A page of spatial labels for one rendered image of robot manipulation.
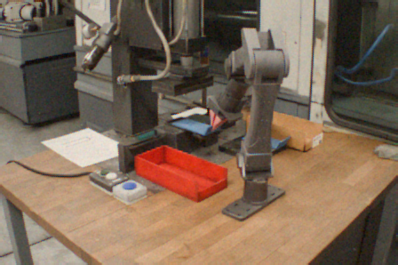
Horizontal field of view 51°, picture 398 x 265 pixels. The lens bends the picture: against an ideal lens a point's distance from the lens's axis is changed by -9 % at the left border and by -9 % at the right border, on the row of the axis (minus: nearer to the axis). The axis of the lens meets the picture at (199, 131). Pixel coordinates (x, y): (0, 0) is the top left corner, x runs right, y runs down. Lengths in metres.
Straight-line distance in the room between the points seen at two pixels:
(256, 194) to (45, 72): 3.59
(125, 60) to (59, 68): 3.02
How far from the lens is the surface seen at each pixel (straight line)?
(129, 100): 1.61
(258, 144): 1.11
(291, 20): 1.93
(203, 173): 1.31
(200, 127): 1.45
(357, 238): 1.99
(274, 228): 1.09
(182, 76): 1.41
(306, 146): 1.53
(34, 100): 4.53
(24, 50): 4.41
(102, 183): 1.26
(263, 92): 1.03
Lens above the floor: 1.48
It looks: 20 degrees down
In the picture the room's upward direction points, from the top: straight up
